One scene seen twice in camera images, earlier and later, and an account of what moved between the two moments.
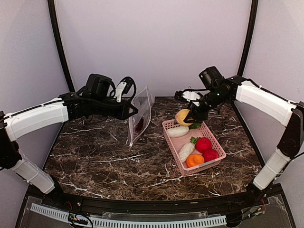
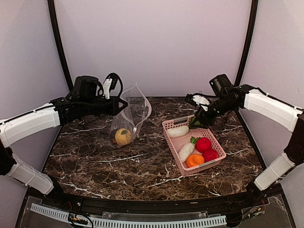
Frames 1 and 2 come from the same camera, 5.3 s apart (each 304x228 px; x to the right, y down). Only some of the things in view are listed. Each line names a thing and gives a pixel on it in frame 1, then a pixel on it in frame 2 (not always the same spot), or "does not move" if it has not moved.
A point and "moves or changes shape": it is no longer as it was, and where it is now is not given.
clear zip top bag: (140, 115) moves or changes shape
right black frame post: (252, 21) does not move
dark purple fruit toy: (139, 126) → (112, 136)
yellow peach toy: (180, 116) → (123, 136)
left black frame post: (53, 21) does not move
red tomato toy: (203, 145) does not move
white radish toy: (188, 149) does not move
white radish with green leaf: (182, 130) does not move
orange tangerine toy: (194, 160) does not move
